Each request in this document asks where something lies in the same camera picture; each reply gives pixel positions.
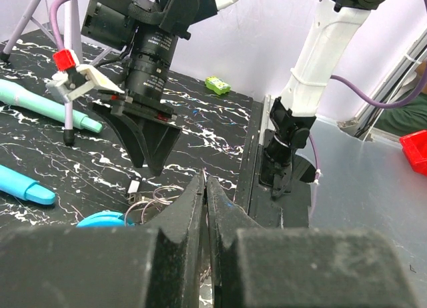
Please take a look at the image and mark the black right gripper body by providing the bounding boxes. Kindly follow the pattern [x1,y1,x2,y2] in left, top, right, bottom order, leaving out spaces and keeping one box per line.
[81,0,199,121]

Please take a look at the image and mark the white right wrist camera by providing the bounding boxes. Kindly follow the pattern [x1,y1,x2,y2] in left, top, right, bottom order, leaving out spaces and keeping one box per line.
[46,49,124,103]

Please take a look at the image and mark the aluminium rail frame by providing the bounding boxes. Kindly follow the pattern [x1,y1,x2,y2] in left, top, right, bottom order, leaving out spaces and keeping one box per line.
[337,31,426,141]

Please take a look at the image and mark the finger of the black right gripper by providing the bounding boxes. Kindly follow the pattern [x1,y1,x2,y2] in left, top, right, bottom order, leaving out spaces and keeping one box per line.
[91,103,145,168]
[141,119,181,177]

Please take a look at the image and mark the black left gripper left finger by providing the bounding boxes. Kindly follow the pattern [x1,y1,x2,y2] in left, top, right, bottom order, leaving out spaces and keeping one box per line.
[146,173,205,307]

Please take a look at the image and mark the red plastic bin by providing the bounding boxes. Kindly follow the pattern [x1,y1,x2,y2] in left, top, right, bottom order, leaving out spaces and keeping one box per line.
[399,130,427,176]

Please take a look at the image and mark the green frog toy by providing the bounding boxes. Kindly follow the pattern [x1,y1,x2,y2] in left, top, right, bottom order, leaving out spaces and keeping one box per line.
[205,76,231,95]

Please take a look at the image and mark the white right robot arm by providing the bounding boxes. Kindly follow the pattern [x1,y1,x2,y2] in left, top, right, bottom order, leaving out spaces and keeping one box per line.
[81,0,385,199]

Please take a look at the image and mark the lilac music stand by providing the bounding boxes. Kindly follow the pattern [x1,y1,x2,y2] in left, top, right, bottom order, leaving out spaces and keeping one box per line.
[0,0,134,147]

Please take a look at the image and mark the blue toy microphone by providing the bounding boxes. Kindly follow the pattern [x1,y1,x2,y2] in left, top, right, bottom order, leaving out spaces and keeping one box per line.
[1,166,56,205]

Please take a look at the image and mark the key with black tag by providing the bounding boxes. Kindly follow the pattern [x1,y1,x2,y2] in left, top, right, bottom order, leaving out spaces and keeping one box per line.
[125,176,141,205]

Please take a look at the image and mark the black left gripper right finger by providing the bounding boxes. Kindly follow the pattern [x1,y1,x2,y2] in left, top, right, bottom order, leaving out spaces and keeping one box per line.
[206,177,267,307]

